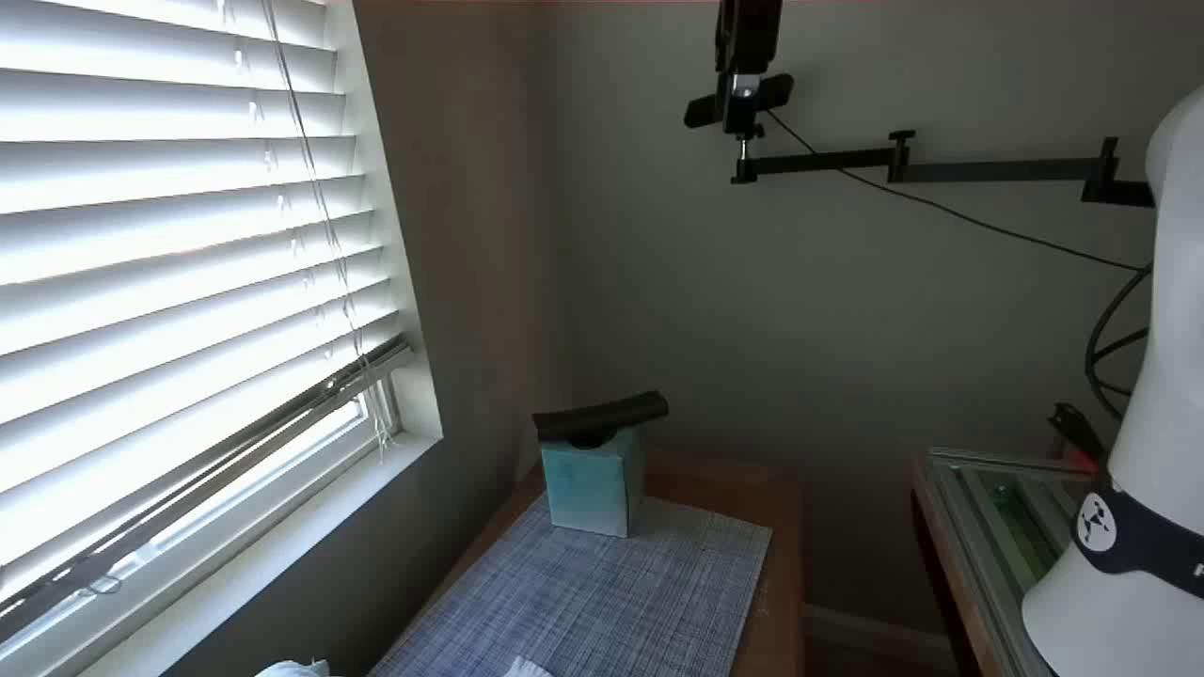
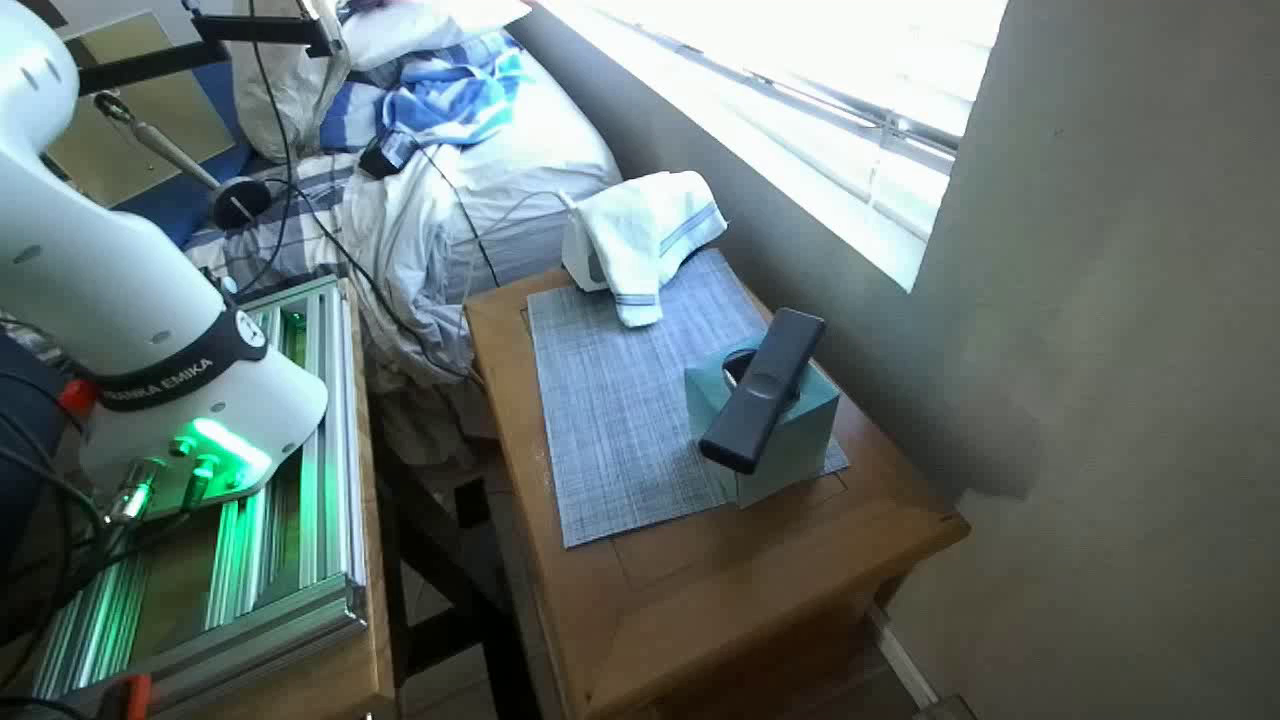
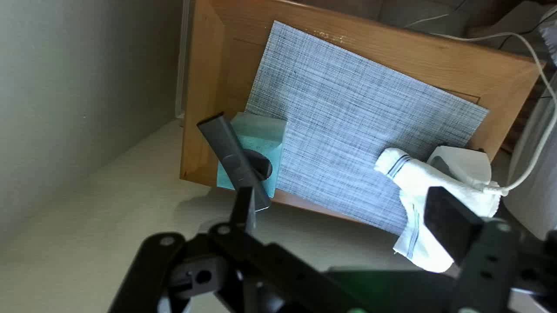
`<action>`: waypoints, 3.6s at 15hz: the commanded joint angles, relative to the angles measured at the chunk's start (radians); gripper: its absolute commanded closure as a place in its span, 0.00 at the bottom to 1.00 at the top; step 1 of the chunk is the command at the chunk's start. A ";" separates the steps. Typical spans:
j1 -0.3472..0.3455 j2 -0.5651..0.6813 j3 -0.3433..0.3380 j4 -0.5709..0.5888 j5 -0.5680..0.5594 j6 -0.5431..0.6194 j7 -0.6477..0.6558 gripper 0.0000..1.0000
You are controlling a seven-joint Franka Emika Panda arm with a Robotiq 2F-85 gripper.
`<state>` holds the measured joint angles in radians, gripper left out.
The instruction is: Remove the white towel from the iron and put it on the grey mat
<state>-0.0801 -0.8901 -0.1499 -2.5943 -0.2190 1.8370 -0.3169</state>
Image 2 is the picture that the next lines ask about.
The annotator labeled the white towel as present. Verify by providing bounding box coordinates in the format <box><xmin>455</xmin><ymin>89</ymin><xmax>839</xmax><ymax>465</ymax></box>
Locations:
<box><xmin>573</xmin><ymin>166</ymin><xmax>731</xmax><ymax>331</ymax></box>

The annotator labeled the grey woven mat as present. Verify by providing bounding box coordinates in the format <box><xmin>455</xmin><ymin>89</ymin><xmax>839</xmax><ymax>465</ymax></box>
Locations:
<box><xmin>523</xmin><ymin>248</ymin><xmax>853</xmax><ymax>550</ymax></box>

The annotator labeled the dark remote control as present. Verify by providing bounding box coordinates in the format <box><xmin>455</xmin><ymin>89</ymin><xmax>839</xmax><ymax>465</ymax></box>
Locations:
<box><xmin>697</xmin><ymin>305</ymin><xmax>829</xmax><ymax>474</ymax></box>

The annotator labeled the teal tissue box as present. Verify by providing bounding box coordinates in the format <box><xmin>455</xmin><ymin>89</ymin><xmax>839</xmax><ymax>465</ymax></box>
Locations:
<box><xmin>679</xmin><ymin>335</ymin><xmax>844</xmax><ymax>510</ymax></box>

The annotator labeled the white bedding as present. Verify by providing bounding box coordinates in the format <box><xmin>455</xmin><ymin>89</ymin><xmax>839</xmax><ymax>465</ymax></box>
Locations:
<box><xmin>185</xmin><ymin>0</ymin><xmax>624</xmax><ymax>392</ymax></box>

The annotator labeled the wooden side table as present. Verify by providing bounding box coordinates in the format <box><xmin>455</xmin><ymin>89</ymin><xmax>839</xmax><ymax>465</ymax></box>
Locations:
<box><xmin>463</xmin><ymin>263</ymin><xmax>973</xmax><ymax>720</ymax></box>

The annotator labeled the white window blind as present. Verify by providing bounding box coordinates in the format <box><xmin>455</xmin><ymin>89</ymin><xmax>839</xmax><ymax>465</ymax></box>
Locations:
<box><xmin>532</xmin><ymin>0</ymin><xmax>1010</xmax><ymax>295</ymax></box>

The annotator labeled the blue white striped cloth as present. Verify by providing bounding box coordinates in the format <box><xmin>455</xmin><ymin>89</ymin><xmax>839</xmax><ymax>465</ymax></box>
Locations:
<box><xmin>356</xmin><ymin>30</ymin><xmax>532</xmax><ymax>171</ymax></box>

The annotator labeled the grey rod with black foot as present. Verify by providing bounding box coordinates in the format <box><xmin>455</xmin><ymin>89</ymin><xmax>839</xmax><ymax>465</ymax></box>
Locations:
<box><xmin>93</xmin><ymin>89</ymin><xmax>279</xmax><ymax>231</ymax></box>

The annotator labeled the black stand bar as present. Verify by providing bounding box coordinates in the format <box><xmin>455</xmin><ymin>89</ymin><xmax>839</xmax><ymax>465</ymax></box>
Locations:
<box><xmin>72</xmin><ymin>13</ymin><xmax>335</xmax><ymax>98</ymax></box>

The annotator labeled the orange clamp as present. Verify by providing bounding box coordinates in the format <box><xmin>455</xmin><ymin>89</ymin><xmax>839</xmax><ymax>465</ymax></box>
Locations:
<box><xmin>95</xmin><ymin>668</ymin><xmax>163</xmax><ymax>720</ymax></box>

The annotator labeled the aluminium profile base frame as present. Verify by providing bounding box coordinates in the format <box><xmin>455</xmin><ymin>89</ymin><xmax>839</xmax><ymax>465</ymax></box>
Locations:
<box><xmin>25</xmin><ymin>273</ymin><xmax>370</xmax><ymax>711</ymax></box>

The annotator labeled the wooden board under frame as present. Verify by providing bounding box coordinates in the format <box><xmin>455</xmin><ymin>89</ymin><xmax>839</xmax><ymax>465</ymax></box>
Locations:
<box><xmin>0</xmin><ymin>273</ymin><xmax>399</xmax><ymax>720</ymax></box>

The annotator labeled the black cable over bedding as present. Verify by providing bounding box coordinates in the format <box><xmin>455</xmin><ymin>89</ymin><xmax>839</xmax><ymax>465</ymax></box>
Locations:
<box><xmin>242</xmin><ymin>0</ymin><xmax>471</xmax><ymax>351</ymax></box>

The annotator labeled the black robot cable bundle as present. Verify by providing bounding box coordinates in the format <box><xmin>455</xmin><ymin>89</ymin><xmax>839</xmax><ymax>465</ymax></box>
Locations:
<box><xmin>0</xmin><ymin>329</ymin><xmax>114</xmax><ymax>644</ymax></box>

